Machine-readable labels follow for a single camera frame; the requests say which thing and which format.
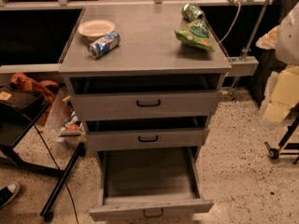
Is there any blue silver redbull can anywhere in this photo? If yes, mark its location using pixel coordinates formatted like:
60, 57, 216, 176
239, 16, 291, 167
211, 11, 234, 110
88, 31, 121, 59

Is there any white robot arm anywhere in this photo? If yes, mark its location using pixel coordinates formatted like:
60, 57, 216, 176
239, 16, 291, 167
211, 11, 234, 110
256, 3, 299, 130

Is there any grey drawer cabinet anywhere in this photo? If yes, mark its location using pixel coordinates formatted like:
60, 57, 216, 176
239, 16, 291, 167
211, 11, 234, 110
57, 3, 233, 224

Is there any green soda can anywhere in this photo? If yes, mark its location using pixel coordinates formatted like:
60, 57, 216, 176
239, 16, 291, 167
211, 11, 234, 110
181, 3, 205, 21

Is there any green chip bag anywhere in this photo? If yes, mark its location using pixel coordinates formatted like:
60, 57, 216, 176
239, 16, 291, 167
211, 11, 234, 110
175, 20, 215, 52

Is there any clear plastic bag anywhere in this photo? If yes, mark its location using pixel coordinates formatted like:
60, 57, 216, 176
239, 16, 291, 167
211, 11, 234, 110
43, 86, 86, 147

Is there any white paper bowl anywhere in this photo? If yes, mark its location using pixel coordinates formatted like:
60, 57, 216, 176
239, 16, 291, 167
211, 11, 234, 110
78, 20, 115, 41

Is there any metal pole stand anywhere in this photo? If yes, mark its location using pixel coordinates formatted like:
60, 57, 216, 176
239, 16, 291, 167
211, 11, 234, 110
227, 0, 278, 103

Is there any orange cloth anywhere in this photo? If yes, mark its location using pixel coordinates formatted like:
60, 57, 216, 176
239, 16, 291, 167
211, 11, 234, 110
10, 73, 60, 125

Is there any black wheeled tripod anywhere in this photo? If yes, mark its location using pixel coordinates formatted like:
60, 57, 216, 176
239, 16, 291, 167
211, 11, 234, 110
264, 115, 299, 164

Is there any black white sneaker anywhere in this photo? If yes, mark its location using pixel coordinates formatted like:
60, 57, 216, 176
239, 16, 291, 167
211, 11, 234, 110
0, 182, 21, 207

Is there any black floor cable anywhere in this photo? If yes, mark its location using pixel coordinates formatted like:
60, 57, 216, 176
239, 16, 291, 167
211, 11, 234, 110
33, 124, 80, 224

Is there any white power cable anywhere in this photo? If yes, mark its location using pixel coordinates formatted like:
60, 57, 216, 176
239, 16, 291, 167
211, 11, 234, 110
218, 0, 243, 45

